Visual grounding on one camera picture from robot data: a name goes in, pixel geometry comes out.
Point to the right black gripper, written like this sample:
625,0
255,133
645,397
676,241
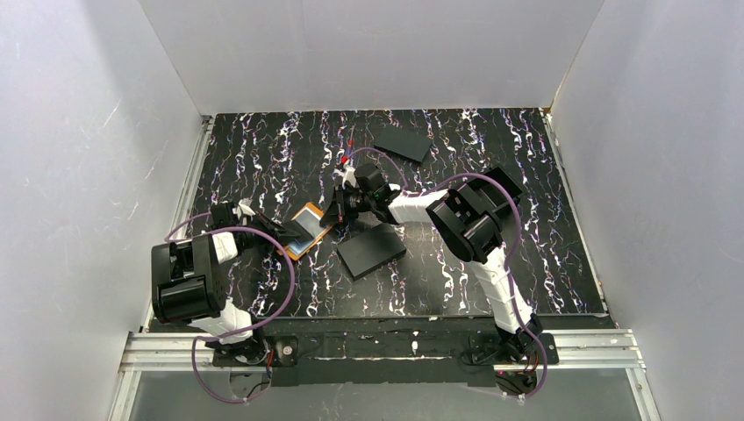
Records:
339,208

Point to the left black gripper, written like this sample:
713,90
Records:
262,226

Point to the orange leather card holder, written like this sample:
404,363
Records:
306,225

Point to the black plastic box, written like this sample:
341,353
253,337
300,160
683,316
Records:
494,195

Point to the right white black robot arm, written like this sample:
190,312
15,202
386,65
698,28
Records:
466,210

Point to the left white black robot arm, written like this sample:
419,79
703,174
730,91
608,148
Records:
188,286

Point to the flat black box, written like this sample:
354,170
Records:
406,144

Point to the black network switch box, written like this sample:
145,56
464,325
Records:
370,250

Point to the left aluminium side rail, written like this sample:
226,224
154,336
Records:
190,173

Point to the aluminium front frame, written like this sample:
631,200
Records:
600,376

